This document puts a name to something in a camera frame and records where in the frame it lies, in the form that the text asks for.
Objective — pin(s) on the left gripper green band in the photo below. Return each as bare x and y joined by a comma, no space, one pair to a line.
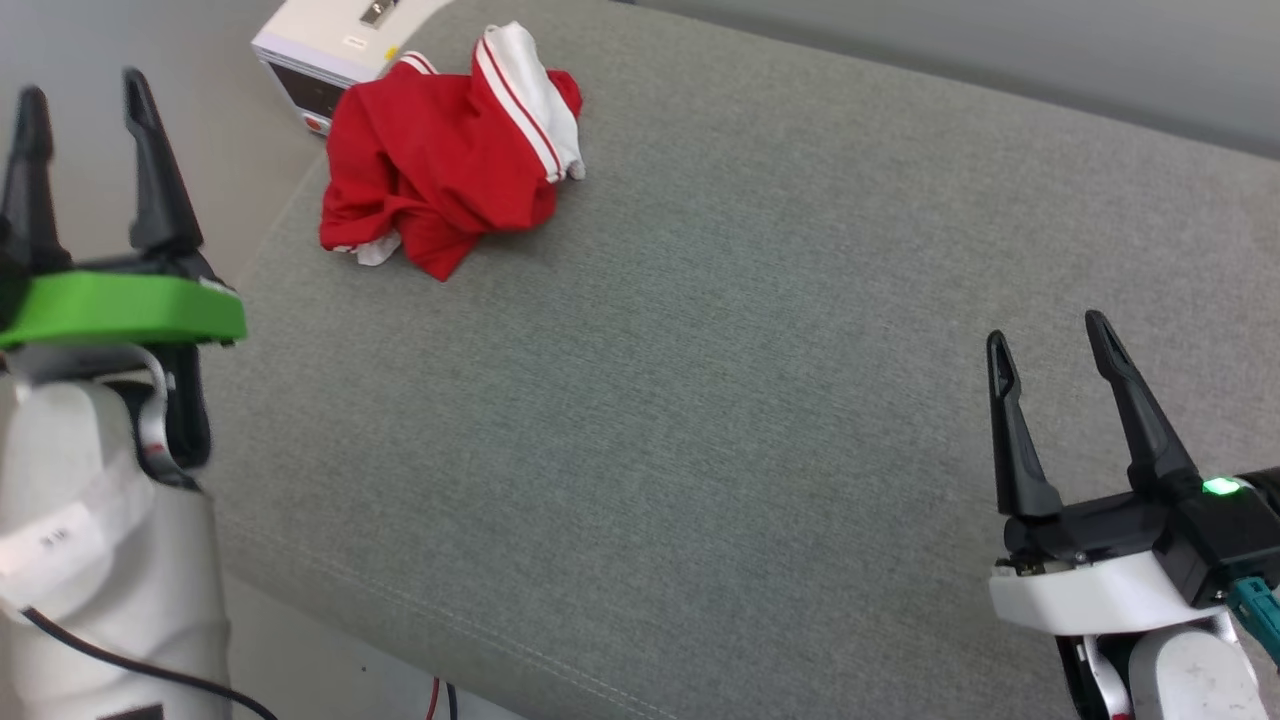
120,310

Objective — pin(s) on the red basketball jersey number 23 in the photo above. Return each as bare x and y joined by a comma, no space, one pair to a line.
430,150

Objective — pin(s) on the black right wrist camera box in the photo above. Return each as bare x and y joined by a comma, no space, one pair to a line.
1235,535

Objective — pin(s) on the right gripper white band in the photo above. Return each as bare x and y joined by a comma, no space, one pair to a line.
1090,595

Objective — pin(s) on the white equipment box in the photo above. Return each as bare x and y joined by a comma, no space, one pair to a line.
310,50

